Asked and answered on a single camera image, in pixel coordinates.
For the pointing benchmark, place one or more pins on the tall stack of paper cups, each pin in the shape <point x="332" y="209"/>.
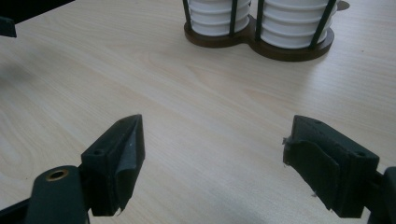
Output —
<point x="289" y="28"/>

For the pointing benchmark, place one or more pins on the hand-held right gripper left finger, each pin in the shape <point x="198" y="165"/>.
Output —
<point x="106" y="174"/>

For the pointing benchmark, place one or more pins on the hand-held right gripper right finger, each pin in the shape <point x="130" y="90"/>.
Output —
<point x="339" y="174"/>

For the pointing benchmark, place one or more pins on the short stack of paper cups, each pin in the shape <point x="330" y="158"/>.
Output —
<point x="214" y="21"/>

